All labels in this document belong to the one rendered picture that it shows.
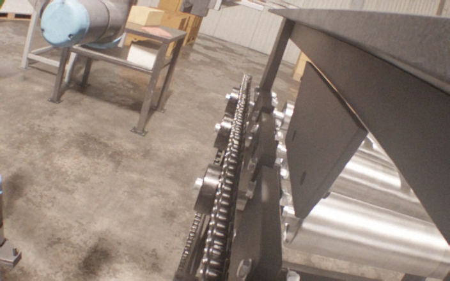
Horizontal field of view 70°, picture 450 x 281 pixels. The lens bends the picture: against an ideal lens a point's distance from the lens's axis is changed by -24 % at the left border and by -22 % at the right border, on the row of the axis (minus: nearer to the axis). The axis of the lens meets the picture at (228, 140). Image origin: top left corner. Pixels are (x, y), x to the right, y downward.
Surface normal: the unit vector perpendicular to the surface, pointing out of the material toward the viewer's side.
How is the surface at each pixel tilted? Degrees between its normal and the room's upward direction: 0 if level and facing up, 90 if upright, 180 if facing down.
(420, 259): 87
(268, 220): 0
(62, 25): 92
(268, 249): 0
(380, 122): 90
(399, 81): 90
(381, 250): 82
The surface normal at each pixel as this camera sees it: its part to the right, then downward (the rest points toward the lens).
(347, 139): -0.95, -0.32
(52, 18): -0.14, 0.35
